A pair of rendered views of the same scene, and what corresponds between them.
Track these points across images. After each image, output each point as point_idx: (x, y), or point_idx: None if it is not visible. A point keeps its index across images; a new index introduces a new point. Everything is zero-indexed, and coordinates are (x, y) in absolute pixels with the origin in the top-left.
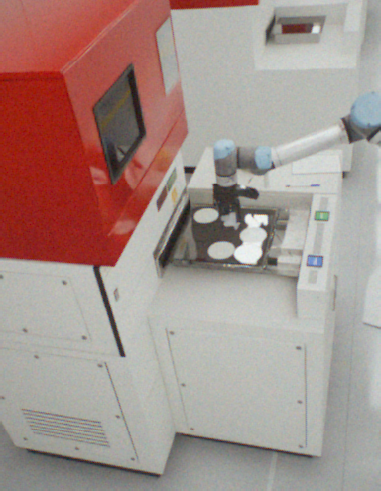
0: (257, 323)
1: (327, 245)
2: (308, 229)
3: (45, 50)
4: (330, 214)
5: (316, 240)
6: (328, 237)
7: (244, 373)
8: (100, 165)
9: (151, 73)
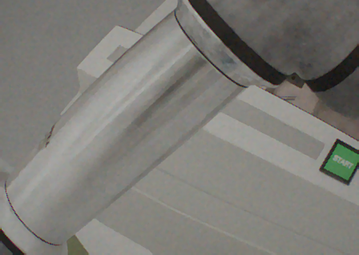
0: (151, 23)
1: (227, 131)
2: (310, 116)
3: None
4: (341, 185)
5: (264, 118)
6: (258, 146)
7: None
8: None
9: None
